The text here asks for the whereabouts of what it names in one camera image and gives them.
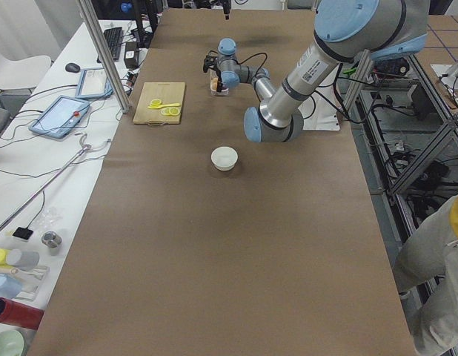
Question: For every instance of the red cylinder cup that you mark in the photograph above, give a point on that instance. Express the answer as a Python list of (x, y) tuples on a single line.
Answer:
[(17, 314)]

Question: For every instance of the long metal rod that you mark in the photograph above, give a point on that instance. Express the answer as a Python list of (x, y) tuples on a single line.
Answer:
[(84, 149)]

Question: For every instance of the yellow plastic knife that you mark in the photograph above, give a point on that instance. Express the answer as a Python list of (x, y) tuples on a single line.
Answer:
[(160, 106)]

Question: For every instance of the aluminium frame post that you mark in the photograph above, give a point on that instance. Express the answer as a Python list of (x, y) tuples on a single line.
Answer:
[(92, 23)]

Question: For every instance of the lemon slice near knife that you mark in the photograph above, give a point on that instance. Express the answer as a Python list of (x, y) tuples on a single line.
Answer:
[(170, 111)]

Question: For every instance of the black power adapter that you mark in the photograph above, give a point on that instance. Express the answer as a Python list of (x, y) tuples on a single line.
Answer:
[(131, 56)]

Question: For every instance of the metal weight cylinder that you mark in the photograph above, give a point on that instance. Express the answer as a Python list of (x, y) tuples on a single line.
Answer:
[(52, 241)]

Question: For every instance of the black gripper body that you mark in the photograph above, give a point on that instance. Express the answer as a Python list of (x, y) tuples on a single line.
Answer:
[(220, 79)]

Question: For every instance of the light blue cup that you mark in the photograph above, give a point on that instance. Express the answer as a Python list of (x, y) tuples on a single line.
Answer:
[(9, 286)]

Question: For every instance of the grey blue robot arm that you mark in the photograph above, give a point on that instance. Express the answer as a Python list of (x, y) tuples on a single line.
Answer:
[(342, 29)]

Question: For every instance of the lemon slice top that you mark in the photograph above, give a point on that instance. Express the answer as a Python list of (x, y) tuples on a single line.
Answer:
[(155, 103)]

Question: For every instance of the clear plastic egg box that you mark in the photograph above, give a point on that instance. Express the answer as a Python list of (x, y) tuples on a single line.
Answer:
[(221, 89)]

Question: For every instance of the white ceramic bowl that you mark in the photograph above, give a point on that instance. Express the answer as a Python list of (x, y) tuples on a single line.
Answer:
[(224, 158)]

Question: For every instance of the blue teach pendant tablet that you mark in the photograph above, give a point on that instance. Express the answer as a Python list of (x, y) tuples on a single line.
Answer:
[(60, 117)]

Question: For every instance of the black keyboard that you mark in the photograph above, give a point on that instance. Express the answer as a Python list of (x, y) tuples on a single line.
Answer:
[(113, 38)]

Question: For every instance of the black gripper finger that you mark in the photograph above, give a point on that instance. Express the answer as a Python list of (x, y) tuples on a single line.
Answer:
[(226, 8)]

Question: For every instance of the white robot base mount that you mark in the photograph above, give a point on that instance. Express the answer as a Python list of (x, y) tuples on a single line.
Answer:
[(318, 115)]

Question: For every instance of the wooden cutting board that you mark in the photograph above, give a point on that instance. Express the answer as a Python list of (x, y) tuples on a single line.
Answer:
[(168, 92)]

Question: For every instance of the black computer mouse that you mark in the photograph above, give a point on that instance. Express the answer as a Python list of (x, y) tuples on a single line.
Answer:
[(72, 67)]

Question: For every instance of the small black square device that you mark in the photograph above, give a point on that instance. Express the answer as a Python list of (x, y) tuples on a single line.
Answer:
[(22, 233)]

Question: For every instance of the grey cylinder cup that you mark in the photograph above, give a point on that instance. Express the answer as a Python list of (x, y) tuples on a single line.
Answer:
[(24, 260)]

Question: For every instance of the person in beige clothes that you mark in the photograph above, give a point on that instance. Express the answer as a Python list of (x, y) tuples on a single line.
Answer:
[(431, 251)]

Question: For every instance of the green bowl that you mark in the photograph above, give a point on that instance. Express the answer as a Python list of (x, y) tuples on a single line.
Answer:
[(12, 343)]

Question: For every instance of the white chair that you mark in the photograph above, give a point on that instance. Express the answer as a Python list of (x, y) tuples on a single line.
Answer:
[(23, 74)]

